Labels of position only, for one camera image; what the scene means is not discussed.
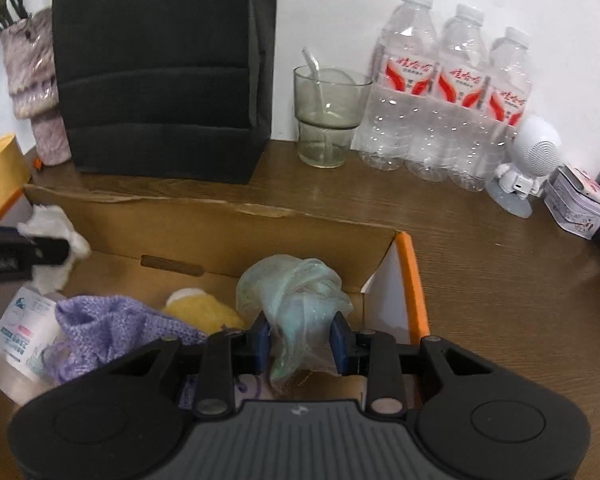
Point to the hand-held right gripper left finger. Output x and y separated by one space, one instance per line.
262 341

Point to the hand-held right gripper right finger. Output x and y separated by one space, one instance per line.
338 344

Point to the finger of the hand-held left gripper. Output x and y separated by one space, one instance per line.
45 250

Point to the white tissue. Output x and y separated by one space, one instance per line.
55 222

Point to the green mesh bath pouf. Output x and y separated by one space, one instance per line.
300 300

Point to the orange cardboard box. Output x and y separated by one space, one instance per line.
180 230

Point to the white yellow plush toy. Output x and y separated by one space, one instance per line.
205 310

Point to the white labelled wipes pack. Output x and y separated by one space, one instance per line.
20 340

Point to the yellow mug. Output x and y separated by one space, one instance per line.
2 165

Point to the purple ceramic vase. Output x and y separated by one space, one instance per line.
30 85

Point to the black paper bag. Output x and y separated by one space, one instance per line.
160 70

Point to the green tinted glass cup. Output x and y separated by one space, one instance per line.
325 120

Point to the clear plastic water bottle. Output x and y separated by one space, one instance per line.
405 60
505 95
455 110

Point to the clear glass straw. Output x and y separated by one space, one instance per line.
316 77

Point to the patterned tin box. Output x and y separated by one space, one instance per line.
575 200

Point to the white robot figure speaker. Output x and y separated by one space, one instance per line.
537 145

